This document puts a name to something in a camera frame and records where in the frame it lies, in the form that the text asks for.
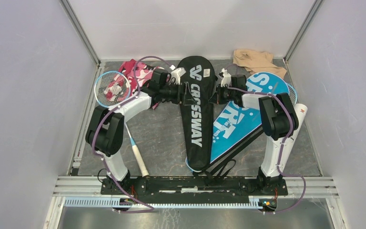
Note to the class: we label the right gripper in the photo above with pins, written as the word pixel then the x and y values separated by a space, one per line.
pixel 217 98

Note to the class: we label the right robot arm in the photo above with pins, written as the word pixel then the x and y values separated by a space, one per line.
pixel 279 120

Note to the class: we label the pink camouflage cloth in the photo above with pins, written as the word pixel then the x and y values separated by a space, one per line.
pixel 137 73

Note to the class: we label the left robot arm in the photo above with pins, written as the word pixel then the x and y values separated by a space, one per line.
pixel 106 127

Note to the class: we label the blue frame badminton racket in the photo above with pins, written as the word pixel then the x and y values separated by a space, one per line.
pixel 112 88

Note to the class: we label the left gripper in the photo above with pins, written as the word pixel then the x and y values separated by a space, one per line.
pixel 188 99

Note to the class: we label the white shuttlecock tube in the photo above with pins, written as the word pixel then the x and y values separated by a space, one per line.
pixel 301 111

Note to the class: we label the racket under blue cover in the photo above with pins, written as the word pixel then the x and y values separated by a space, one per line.
pixel 292 93

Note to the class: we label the black Crossway racket cover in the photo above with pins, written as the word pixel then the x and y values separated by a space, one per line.
pixel 197 119

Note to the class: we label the blue Sport racket cover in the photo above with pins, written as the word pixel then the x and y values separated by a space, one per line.
pixel 236 126

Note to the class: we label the beige cloth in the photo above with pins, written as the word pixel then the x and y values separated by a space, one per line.
pixel 256 62

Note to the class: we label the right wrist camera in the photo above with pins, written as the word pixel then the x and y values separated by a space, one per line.
pixel 226 78

